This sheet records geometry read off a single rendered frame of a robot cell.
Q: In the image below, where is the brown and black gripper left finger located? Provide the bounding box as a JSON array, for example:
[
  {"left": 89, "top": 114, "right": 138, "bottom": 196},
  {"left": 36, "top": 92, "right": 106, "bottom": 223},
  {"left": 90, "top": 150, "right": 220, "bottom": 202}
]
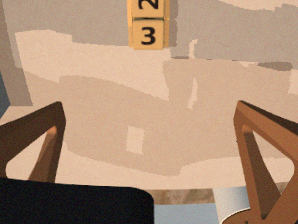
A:
[{"left": 0, "top": 101, "right": 66, "bottom": 183}]

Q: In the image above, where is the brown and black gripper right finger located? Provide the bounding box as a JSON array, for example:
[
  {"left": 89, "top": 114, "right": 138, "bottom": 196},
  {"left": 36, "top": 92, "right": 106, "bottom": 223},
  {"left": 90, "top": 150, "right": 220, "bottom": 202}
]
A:
[{"left": 233, "top": 100, "right": 298, "bottom": 224}]

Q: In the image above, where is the tan number cube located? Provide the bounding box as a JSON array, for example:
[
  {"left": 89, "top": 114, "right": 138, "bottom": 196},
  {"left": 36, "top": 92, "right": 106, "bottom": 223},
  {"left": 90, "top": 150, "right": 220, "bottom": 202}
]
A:
[
  {"left": 132, "top": 17, "right": 165, "bottom": 50},
  {"left": 132, "top": 0, "right": 165, "bottom": 18}
]

